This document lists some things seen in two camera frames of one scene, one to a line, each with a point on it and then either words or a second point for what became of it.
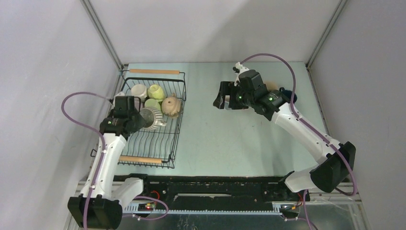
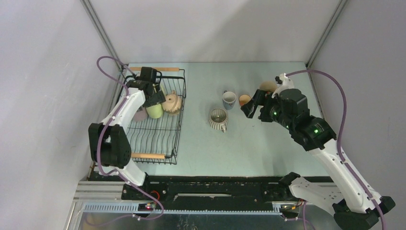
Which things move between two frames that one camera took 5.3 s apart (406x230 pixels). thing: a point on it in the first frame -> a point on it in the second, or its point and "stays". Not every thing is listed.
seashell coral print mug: [271, 85] stays
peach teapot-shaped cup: [171, 106] stays
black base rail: [176, 194] stays
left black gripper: [141, 123] -> [158, 97]
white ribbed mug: [152, 118] -> [218, 119]
